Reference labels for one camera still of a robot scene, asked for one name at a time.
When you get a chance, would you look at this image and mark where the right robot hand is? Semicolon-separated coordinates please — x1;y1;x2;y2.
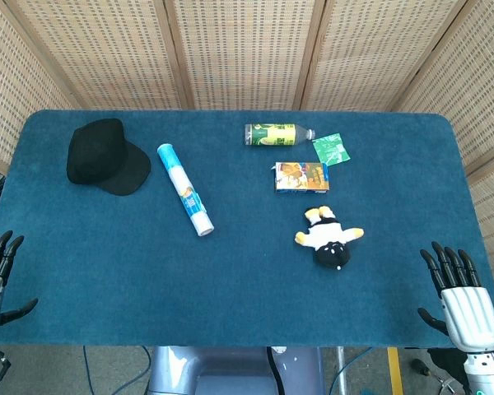
417;241;494;353

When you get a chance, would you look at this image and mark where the blue table cloth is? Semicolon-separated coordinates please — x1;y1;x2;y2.
0;108;494;349

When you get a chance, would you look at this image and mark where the blue cable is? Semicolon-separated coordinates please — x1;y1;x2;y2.
82;346;96;395
328;347;374;395

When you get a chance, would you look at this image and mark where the bamboo folding screen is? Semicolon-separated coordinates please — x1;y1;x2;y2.
0;0;494;308

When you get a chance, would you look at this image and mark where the green label plastic bottle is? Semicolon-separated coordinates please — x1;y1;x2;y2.
243;123;317;147

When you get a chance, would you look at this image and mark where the orange blue snack box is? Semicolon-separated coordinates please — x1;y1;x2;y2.
274;161;331;195

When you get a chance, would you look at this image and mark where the blue white plastic roll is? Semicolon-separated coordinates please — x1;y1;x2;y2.
156;142;215;238

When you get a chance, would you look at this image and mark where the black baseball cap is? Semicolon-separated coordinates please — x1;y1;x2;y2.
66;118;152;197

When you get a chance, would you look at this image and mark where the black and white plush toy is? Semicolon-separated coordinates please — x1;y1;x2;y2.
294;205;366;272

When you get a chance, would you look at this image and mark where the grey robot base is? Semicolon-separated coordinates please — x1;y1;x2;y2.
146;346;326;395

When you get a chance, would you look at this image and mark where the green snack packet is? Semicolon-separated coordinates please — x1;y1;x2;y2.
311;132;352;167

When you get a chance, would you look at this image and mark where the metal table leg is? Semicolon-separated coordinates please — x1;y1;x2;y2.
336;346;347;395

